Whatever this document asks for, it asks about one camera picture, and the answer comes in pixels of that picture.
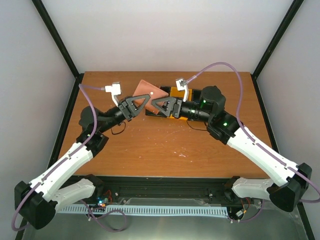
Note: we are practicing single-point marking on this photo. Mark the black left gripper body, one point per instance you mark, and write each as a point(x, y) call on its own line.
point(126, 115)

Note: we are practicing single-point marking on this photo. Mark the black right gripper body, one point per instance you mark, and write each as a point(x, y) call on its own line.
point(198, 115)

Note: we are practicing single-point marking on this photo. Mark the brown leather card holder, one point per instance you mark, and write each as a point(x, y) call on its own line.
point(146, 88)

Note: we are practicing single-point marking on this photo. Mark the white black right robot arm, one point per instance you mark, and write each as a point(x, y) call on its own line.
point(287, 182)

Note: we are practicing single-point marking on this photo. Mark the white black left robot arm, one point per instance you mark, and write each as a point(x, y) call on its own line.
point(39, 200)

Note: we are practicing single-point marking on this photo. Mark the black bin right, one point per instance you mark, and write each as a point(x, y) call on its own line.
point(196, 96)

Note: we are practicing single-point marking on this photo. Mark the yellow bin middle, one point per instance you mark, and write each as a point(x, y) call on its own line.
point(185, 107)

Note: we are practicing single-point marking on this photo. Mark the metal sheet front plate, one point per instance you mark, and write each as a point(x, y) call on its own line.
point(270, 224)

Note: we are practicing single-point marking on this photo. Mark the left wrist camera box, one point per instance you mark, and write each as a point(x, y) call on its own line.
point(115, 90)

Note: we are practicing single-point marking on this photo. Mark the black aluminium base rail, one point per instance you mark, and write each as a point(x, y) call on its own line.
point(227, 192)

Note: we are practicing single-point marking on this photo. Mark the light blue cable duct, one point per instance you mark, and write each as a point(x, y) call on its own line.
point(148, 210)

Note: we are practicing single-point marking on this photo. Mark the black frame post left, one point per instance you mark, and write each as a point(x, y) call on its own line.
point(48, 22)

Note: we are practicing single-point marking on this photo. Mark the black frame post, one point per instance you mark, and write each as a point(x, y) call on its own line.
point(279, 33)
point(48, 22)

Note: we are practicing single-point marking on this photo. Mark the black frame post right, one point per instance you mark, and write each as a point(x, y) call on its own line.
point(279, 33)

